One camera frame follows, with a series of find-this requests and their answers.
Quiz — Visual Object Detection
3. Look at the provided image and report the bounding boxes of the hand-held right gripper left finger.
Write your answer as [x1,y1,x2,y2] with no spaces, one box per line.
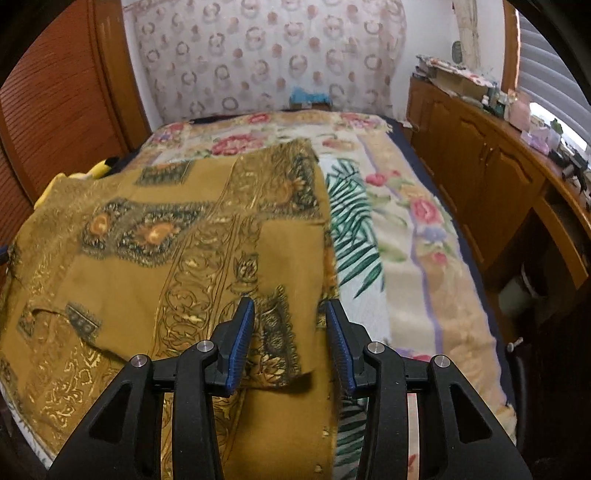
[46,296,256,480]

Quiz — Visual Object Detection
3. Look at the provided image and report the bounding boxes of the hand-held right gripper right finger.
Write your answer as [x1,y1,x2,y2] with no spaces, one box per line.
[325,299,534,480]

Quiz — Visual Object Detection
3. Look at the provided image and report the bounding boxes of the brown patterned shirt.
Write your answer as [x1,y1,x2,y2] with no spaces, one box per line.
[0,138,342,480]

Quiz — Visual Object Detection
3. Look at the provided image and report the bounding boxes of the floral blanket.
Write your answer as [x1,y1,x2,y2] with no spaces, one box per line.
[143,111,518,435]

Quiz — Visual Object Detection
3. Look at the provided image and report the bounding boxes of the yellow plush toy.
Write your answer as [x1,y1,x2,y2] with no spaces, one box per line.
[34,157,118,208]

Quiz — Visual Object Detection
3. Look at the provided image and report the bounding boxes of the louvred wooden wardrobe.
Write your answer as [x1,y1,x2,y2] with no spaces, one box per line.
[0,0,153,208]

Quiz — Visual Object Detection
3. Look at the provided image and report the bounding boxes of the white bin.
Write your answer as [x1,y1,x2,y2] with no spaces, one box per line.
[498,272,539,319]

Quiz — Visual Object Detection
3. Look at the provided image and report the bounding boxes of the wooden cabinet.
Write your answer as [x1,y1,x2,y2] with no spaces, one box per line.
[406,76,591,333]

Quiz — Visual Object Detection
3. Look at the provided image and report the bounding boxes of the blue cloth in box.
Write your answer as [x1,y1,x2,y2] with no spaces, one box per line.
[288,87,333,109]

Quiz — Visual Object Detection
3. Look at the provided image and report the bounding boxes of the clear plastic box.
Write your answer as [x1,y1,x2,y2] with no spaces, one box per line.
[522,127,552,151]

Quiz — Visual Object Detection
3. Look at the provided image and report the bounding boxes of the cardboard box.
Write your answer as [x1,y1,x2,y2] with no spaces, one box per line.
[434,69,481,97]

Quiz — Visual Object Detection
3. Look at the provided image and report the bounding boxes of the pink bottle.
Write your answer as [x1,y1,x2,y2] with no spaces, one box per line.
[510,90,532,130]

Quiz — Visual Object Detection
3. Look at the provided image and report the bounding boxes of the black hand-held device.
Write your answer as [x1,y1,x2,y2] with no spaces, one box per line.
[561,152,591,190]

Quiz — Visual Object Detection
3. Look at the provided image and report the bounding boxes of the floral fabric pile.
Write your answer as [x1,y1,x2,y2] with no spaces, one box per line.
[416,54,497,88]

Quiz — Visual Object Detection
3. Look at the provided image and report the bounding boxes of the tied beige curtain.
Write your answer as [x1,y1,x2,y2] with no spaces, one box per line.
[452,0,483,70]

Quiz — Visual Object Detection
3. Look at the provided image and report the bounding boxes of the ring-patterned wall cloth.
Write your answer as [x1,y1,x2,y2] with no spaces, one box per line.
[122,0,409,125]

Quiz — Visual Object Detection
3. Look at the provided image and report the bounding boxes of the wooden window frame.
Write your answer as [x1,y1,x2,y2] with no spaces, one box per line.
[501,0,522,93]

